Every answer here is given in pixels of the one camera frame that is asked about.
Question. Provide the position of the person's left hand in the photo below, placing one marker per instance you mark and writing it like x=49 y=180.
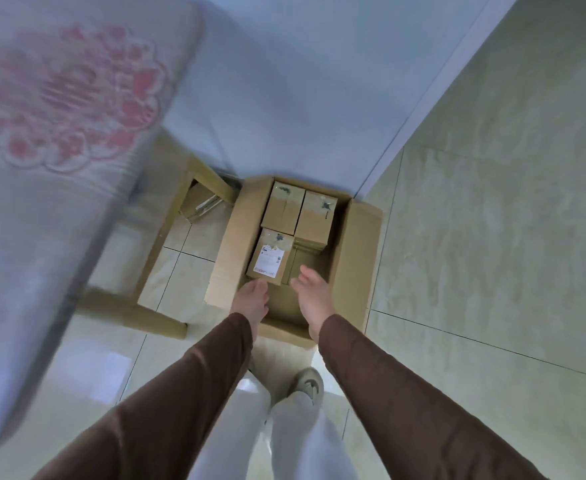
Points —
x=249 y=307

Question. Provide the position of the person's right hand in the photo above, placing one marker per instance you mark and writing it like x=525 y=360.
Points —
x=315 y=299

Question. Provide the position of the person's right thumb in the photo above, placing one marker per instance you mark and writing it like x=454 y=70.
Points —
x=298 y=282

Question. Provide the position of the person's left fingers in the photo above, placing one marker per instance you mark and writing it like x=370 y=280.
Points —
x=258 y=287

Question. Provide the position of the person's left forearm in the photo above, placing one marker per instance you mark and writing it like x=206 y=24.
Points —
x=172 y=394

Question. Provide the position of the person's right forearm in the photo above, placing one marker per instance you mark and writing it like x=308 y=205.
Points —
x=403 y=404

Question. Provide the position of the small cardboard box white label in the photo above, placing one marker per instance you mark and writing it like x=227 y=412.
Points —
x=273 y=254

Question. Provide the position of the large open cardboard box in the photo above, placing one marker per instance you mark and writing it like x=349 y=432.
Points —
x=228 y=254

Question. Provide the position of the small plain cardboard box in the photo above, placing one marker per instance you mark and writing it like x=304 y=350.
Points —
x=283 y=209
x=315 y=219

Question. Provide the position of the beige shoe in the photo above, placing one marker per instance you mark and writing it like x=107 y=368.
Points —
x=307 y=383

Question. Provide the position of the person's left leg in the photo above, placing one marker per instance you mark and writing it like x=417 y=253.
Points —
x=233 y=434

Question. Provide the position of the person's leg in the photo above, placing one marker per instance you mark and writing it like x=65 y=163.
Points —
x=308 y=439
x=233 y=434

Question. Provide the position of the person's right leg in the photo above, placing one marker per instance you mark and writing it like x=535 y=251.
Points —
x=308 y=439

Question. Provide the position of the pink floral plastic table cover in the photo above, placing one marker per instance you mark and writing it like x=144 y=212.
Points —
x=37 y=194

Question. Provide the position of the light wooden table frame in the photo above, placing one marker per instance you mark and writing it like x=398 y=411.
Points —
x=157 y=234

